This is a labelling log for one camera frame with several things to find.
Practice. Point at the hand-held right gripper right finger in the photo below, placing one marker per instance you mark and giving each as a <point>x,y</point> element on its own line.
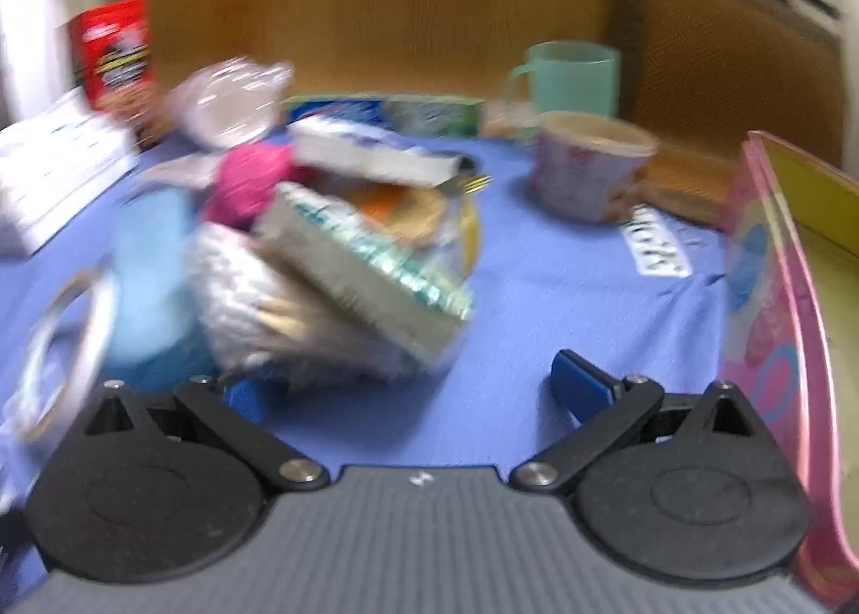
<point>580,386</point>

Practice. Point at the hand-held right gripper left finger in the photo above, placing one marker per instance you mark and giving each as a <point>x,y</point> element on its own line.
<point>245,400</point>

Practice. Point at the green white tissue pack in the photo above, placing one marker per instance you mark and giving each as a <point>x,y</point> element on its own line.
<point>356,258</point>

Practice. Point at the pink tin box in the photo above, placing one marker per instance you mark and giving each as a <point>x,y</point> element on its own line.
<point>778,345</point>

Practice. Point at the pink yarn ball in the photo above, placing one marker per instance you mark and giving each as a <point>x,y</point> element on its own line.
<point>252,181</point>

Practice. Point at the blue printed tablecloth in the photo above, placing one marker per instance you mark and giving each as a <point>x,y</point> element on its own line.
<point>570,305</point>

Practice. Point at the light blue cup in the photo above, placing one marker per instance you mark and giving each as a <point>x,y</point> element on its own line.
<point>151,272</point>

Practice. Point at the clear tape roll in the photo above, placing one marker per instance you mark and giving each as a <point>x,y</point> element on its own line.
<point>94,325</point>

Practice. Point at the printed paper cup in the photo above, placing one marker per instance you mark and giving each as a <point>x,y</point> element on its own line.
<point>587,174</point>

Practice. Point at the orange yellow clear packet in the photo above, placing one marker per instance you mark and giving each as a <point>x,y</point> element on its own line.
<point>416,211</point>

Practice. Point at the sleeve of plastic cups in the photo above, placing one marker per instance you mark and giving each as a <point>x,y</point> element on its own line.
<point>228,101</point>

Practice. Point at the green plastic mug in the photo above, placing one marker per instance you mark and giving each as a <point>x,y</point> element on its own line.
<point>574,80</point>

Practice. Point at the blue green toothpaste box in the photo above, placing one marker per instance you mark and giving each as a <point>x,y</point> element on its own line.
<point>402,114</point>

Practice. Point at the brown chair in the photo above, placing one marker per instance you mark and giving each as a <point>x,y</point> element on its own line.
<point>725,77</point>

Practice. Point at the red cereal box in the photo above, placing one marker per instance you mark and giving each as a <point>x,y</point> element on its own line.
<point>114,60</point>

